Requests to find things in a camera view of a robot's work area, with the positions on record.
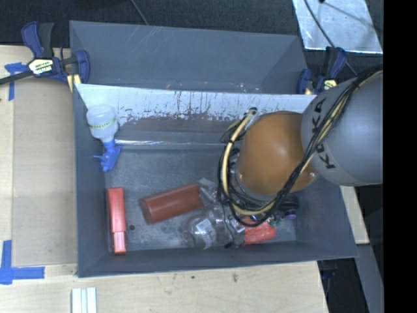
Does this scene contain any red-orange toy food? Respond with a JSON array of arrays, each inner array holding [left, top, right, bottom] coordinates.
[[242, 222, 277, 246]]

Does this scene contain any pale wood board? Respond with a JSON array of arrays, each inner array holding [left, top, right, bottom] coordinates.
[[12, 76, 79, 267]]

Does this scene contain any grey metal bin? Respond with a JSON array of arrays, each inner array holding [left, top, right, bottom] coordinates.
[[68, 20, 360, 278]]

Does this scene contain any red flat block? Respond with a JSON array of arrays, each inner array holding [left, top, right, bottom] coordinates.
[[106, 186, 128, 256]]

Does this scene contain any white spray bottle blue trigger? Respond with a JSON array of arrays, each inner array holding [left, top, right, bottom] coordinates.
[[85, 104, 123, 173]]

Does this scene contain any red-brown flat block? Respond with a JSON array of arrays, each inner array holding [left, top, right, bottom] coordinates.
[[139, 183, 205, 226]]

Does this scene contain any clear crumpled plastic piece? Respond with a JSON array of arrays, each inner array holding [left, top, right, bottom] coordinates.
[[197, 178, 220, 209]]

